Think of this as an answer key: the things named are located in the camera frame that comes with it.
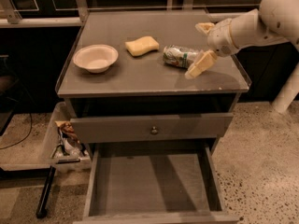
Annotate black cable on floor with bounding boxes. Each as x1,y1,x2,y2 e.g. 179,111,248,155
0,109,34,151

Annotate clear plastic bin with clutter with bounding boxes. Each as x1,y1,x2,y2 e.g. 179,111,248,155
40,102,91,173

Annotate white paper bowl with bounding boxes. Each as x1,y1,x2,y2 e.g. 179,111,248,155
73,45,119,74

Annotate grey wooden drawer cabinet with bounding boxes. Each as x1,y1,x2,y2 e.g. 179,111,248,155
55,10,252,224

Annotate open grey middle drawer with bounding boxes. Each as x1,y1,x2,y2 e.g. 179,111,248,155
73,142,238,224

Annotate white horizontal rail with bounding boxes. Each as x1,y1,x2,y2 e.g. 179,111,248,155
0,10,260,29

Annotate black metal leg with wheel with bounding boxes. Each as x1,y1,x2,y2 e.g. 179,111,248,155
36,166,56,219

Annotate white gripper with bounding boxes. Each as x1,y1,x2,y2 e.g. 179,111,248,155
185,19,239,79

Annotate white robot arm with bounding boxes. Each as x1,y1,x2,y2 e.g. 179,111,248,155
185,0,299,79

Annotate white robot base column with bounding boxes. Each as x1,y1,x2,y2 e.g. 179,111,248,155
272,63,299,113

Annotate green white 7up can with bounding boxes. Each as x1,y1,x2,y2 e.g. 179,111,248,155
163,45,199,69

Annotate yellow sponge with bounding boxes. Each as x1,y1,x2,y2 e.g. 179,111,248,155
125,36,160,57

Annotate grey top drawer with knob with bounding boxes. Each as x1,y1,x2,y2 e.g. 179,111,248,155
71,113,233,144

